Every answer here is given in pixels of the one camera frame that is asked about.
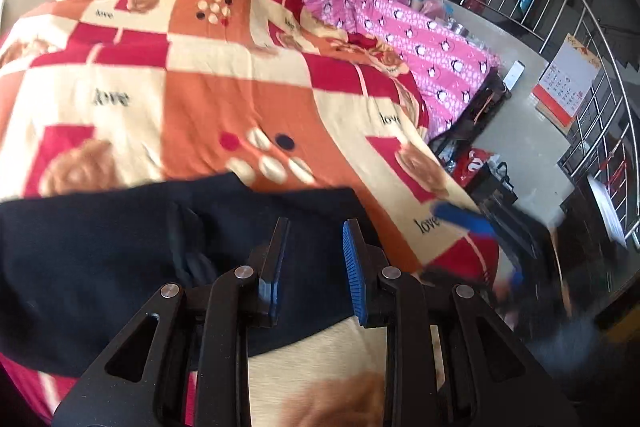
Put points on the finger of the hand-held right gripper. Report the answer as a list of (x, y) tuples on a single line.
[(450, 276), (465, 219)]

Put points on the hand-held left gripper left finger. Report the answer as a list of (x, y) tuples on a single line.
[(272, 279)]

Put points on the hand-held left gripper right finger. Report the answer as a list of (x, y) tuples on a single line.
[(352, 279)]

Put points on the black pants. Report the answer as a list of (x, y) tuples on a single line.
[(100, 257)]

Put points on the black bag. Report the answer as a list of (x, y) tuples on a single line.
[(495, 187)]

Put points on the red bag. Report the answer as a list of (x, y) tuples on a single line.
[(472, 164)]

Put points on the red orange checkered blanket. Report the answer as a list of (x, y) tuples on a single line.
[(200, 97)]

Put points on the pink penguin print quilt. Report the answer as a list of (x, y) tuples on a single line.
[(400, 32)]

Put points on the white wall socket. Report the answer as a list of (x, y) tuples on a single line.
[(514, 74)]

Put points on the wall calendar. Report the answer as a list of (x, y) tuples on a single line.
[(567, 77)]

